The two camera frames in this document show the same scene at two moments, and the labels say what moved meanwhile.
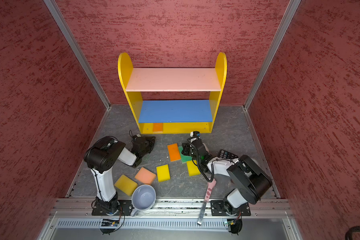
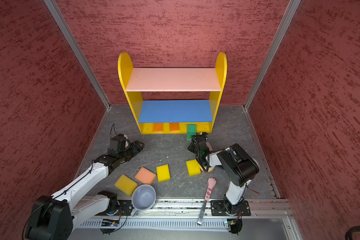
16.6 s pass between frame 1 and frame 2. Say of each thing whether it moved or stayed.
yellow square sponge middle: stayed
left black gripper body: moved
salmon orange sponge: stayed
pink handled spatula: stayed
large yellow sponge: stayed
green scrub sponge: moved
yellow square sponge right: stayed
